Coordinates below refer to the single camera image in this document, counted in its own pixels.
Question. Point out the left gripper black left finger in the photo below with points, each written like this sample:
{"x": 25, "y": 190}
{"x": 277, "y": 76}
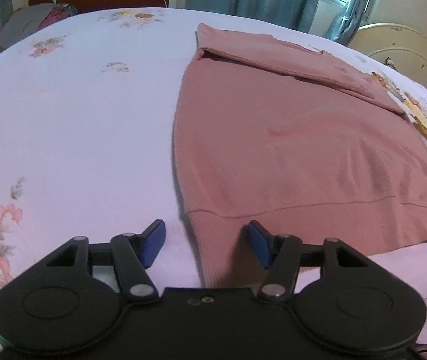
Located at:
{"x": 77, "y": 293}

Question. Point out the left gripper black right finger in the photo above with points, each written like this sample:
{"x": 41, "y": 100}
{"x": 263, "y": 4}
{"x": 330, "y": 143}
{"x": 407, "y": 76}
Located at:
{"x": 340, "y": 297}

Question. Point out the pink knit sweater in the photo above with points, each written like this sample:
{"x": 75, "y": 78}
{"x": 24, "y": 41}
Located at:
{"x": 299, "y": 141}

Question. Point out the pile of clothes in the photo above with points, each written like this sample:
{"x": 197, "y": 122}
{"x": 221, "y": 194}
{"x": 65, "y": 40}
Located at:
{"x": 29, "y": 20}

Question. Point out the floral white bed sheet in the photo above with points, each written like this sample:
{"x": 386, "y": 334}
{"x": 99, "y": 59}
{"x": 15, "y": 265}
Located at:
{"x": 87, "y": 118}

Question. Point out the cream round footboard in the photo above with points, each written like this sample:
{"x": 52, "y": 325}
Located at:
{"x": 400, "y": 47}

